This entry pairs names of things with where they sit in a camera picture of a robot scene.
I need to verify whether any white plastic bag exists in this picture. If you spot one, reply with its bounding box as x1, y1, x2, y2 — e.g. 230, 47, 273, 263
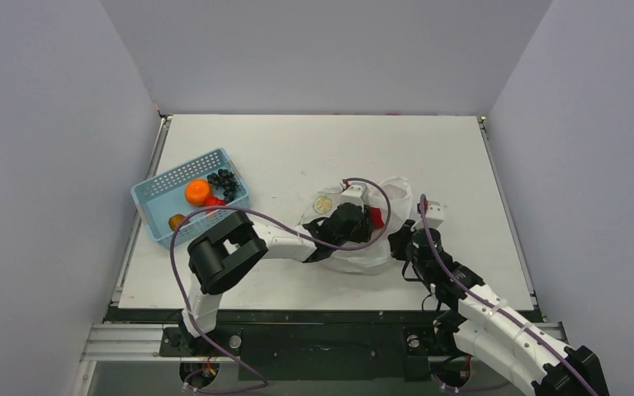
299, 177, 413, 276

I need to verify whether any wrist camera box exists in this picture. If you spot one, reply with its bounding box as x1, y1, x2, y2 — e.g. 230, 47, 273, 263
340, 181, 369, 207
414, 200, 445, 229

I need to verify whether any orange fake fruit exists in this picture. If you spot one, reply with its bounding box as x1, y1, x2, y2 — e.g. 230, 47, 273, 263
184, 179, 212, 207

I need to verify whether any red fake apple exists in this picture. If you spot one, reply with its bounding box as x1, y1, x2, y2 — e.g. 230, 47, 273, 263
368, 207, 385, 230

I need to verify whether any black fake grape bunch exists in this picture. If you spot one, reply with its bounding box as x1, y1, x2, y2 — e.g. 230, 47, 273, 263
206, 168, 239, 202

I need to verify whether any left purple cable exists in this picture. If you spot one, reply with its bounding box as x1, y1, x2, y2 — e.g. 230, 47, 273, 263
169, 177, 392, 384

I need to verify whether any brown fake kiwi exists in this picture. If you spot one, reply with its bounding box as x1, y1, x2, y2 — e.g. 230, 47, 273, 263
168, 214, 190, 231

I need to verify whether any blue plastic basket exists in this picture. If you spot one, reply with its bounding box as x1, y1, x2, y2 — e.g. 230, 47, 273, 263
130, 148, 250, 249

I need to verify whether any aluminium frame rail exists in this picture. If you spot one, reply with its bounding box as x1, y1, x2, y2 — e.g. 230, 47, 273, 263
80, 324, 187, 363

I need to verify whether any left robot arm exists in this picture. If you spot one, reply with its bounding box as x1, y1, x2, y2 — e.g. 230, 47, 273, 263
179, 203, 375, 355

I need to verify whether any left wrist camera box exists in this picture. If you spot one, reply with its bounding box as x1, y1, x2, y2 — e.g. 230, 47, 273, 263
340, 181, 369, 207

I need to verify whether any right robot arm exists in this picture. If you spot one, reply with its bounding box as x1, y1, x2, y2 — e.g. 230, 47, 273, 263
388, 220, 609, 395

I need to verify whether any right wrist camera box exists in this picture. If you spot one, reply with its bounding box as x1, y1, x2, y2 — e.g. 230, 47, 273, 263
414, 200, 445, 229

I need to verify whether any red fake fruit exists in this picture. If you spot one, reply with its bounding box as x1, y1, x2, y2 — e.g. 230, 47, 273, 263
201, 196, 226, 215

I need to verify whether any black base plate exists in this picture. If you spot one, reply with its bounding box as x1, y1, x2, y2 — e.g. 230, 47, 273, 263
159, 307, 507, 383

